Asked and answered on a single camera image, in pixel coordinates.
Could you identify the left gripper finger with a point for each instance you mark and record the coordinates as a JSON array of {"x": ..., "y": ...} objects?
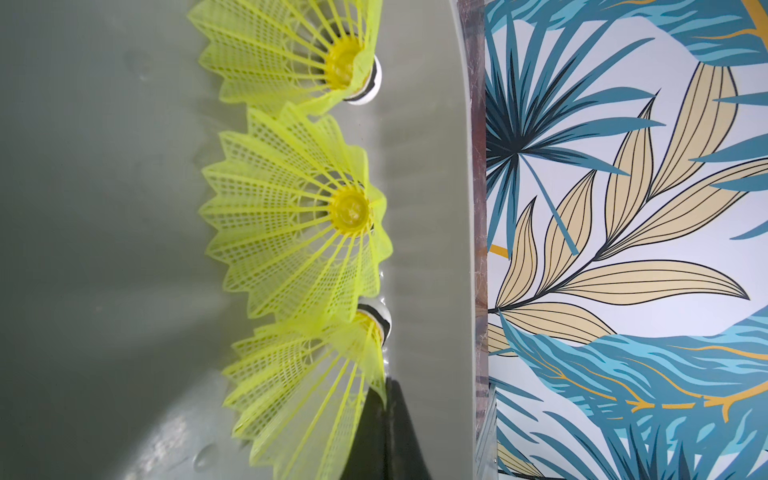
[{"x": 385, "y": 445}]

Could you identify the yellow-green shuttlecock three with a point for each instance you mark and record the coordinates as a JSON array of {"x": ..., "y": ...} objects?
[{"x": 299, "y": 397}]

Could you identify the yellow-green shuttlecock one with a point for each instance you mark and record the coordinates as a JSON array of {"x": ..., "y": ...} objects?
[{"x": 298, "y": 222}]

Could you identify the yellow-green shuttlecock two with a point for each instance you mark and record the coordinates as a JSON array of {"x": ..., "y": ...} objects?
[{"x": 313, "y": 54}]

